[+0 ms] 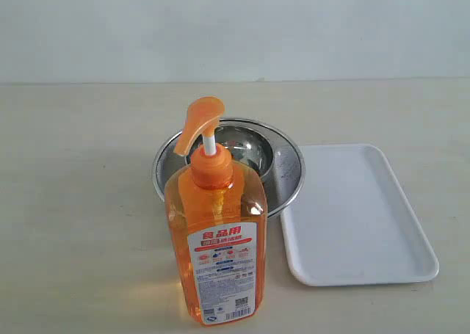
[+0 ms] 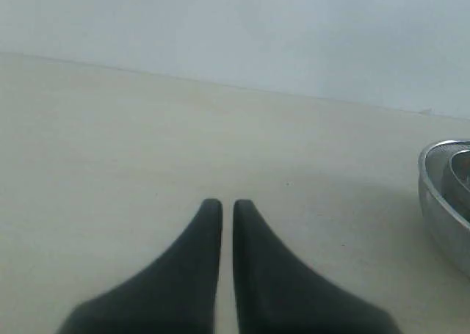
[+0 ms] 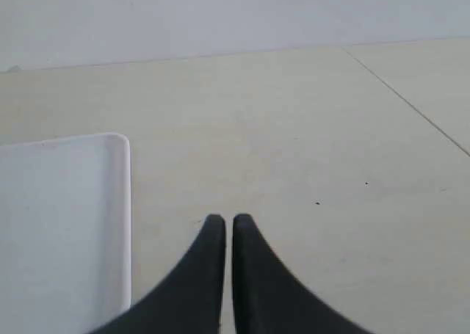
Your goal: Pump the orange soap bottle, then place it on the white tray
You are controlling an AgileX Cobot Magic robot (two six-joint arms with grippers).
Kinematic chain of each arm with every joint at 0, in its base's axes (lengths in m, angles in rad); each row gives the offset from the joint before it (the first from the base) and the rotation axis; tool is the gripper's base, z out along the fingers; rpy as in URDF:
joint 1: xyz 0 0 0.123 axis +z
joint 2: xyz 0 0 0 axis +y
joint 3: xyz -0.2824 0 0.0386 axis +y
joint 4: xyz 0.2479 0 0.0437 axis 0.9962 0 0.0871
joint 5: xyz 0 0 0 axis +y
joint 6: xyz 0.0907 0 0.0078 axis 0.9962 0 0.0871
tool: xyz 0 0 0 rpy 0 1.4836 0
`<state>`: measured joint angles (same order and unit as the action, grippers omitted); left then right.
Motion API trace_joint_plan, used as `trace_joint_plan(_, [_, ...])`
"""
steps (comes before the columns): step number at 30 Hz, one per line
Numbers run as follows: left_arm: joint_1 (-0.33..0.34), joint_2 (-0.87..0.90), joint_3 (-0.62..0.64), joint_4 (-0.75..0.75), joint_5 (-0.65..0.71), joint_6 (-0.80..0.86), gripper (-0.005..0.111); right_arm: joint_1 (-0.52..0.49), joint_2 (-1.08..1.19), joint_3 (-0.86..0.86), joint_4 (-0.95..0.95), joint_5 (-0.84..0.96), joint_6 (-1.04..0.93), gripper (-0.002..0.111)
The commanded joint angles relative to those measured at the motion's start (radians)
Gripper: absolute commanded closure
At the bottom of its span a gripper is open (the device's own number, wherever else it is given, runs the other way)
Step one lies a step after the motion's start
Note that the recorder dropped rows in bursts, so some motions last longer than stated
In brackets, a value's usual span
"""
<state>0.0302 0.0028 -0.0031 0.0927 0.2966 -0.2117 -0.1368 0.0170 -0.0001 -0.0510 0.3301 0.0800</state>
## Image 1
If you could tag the orange dish soap pump bottle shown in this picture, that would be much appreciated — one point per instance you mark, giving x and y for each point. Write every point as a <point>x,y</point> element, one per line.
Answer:
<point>217,215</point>

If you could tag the large steel mesh strainer basin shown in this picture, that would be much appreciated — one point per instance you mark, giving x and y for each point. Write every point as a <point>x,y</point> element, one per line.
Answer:
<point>281,186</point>

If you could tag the small stainless steel bowl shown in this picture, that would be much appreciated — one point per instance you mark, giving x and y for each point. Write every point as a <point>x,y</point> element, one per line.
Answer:
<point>247,146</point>

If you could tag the white plastic tray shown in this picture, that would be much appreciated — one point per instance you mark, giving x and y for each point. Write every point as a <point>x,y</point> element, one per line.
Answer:
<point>351,223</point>

